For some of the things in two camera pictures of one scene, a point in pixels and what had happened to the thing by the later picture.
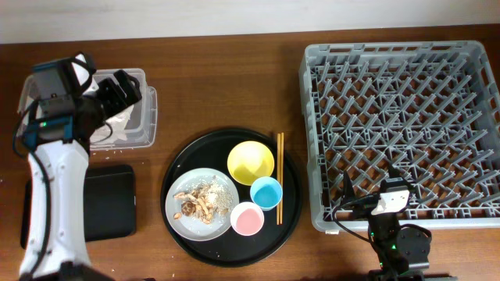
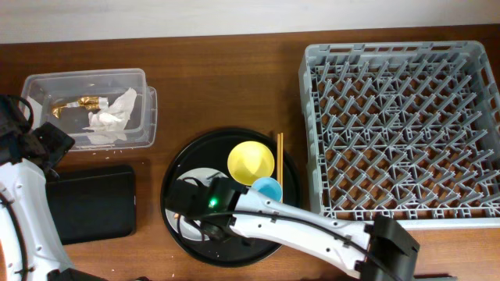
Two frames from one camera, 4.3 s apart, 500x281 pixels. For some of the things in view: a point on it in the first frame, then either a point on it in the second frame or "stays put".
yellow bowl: [248, 161] stays put
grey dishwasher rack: [428, 110] stays put
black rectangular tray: [109, 204] stays put
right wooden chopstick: [282, 174] stays put
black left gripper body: [90, 102] → [58, 142]
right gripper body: [406, 204] → [213, 237]
